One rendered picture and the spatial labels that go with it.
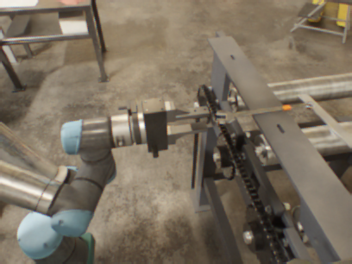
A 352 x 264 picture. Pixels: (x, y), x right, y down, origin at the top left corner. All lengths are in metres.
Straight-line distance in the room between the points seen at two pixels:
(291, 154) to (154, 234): 1.27
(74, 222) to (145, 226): 1.21
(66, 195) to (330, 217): 0.51
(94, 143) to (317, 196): 0.46
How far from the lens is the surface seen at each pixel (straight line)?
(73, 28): 2.80
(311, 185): 0.59
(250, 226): 0.81
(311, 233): 0.72
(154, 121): 0.58
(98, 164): 0.66
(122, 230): 1.79
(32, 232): 0.83
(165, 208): 1.83
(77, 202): 0.61
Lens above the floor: 1.61
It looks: 46 degrees down
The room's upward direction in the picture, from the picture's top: straight up
